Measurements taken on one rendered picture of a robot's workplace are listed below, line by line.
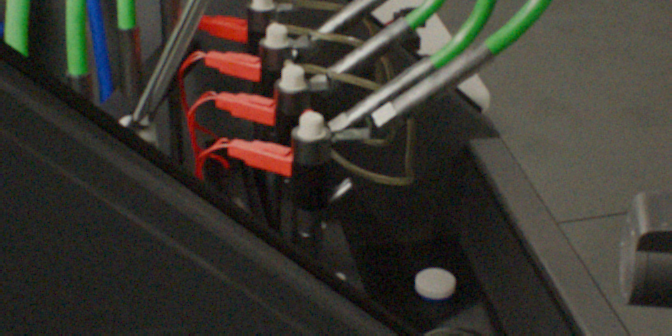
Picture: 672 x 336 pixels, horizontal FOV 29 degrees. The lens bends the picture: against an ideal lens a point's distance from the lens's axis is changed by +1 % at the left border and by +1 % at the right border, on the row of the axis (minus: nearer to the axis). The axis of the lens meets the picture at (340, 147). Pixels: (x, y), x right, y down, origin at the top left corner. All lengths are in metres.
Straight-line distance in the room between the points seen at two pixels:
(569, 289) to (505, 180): 0.18
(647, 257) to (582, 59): 3.09
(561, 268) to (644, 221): 0.37
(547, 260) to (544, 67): 2.66
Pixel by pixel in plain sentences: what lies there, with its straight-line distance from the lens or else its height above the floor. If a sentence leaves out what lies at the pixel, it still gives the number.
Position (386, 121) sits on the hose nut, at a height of 1.15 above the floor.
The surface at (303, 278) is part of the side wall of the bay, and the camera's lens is 0.56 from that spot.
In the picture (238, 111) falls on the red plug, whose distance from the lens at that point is 1.01.
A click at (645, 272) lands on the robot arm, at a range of 0.77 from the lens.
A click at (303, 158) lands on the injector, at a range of 0.91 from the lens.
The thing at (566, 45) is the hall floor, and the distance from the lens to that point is 3.94.
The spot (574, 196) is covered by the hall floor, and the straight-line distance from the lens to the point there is 3.13.
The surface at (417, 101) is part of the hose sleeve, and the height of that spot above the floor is 1.16.
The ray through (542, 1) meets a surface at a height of 1.23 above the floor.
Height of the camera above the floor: 1.57
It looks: 29 degrees down
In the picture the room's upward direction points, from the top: 2 degrees clockwise
